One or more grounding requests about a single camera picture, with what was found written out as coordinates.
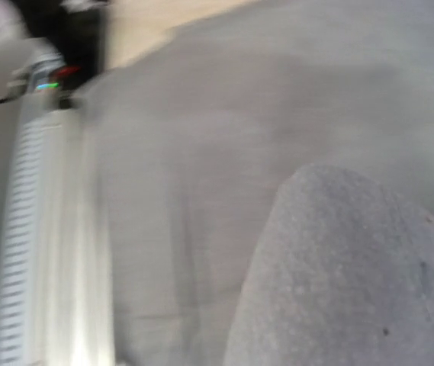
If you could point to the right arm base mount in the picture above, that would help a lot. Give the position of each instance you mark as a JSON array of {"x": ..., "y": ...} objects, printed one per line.
[{"x": 77, "y": 35}]

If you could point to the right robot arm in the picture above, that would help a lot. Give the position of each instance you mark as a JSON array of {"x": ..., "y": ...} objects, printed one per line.
[{"x": 19, "y": 55}]

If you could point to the front aluminium rail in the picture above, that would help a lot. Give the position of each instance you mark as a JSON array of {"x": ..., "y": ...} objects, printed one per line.
[{"x": 55, "y": 263}]

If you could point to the grey long sleeve shirt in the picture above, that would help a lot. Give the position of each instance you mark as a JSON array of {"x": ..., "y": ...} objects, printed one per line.
[{"x": 269, "y": 182}]

